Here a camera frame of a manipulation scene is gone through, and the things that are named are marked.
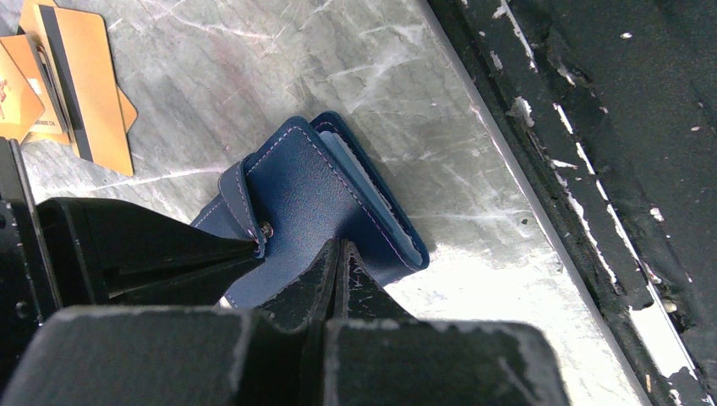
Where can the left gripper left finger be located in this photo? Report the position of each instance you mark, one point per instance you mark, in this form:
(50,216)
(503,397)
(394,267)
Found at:
(184,355)

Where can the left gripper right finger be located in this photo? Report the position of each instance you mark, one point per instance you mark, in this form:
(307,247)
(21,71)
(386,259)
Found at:
(375,353)

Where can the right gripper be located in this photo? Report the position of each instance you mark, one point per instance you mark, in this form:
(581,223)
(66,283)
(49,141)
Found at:
(153,259)

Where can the blue leather card holder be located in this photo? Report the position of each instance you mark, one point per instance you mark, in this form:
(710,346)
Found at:
(310,182)

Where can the loose orange card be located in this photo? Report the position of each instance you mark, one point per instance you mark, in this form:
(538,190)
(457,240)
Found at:
(81,63)

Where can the orange card stack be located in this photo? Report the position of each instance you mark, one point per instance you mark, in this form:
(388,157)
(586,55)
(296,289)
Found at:
(29,110)

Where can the black base frame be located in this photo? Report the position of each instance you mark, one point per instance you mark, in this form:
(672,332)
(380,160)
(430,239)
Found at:
(609,108)

